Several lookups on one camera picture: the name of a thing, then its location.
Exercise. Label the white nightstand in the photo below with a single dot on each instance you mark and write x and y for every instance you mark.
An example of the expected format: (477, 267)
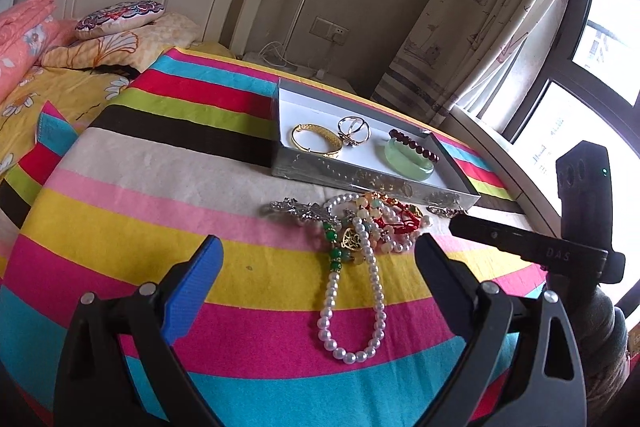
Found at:
(340, 82)

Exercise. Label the gold bangle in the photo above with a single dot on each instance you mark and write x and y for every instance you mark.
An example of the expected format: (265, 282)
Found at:
(330, 151)

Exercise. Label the yellow patterned pillow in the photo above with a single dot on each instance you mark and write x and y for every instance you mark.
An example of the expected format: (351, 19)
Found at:
(150, 42)

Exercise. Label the printed beige curtain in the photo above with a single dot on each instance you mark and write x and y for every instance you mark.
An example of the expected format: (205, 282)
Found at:
(475, 7)

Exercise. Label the person's right hand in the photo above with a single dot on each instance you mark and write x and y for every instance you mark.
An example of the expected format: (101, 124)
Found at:
(600, 312)

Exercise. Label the white plug adapter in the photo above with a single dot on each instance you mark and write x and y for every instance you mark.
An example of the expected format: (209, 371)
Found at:
(321, 72)

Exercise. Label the embroidered round pillow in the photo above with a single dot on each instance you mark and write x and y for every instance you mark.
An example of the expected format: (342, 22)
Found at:
(120, 17)

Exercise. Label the yellow floral bedsheet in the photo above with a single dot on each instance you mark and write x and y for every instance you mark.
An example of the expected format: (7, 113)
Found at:
(60, 92)

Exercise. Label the beige wall socket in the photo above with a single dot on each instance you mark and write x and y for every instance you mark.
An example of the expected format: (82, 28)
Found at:
(330, 32)

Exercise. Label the person's right forearm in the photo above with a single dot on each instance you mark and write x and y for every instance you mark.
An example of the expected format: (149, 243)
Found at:
(612, 382)

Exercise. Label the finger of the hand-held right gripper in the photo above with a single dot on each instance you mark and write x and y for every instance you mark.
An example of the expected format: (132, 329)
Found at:
(525, 244)

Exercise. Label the grey jewelry box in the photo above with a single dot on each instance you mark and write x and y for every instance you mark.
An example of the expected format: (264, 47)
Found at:
(300, 169)

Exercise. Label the striped multicolour blanket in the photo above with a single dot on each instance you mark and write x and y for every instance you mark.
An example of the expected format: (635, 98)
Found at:
(150, 217)

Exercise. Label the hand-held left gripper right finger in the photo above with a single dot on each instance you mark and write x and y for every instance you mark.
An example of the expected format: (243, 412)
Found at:
(440, 277)

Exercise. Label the peach floral quilt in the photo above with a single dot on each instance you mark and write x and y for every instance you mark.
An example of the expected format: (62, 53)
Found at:
(20, 37)

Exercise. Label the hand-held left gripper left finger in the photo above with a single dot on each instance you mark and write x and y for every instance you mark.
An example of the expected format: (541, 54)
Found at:
(197, 287)

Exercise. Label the green jade bangle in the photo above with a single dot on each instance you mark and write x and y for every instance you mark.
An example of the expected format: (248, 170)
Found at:
(400, 164)

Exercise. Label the white lamp pole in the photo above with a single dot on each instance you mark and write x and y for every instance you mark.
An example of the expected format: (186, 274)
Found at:
(300, 14)

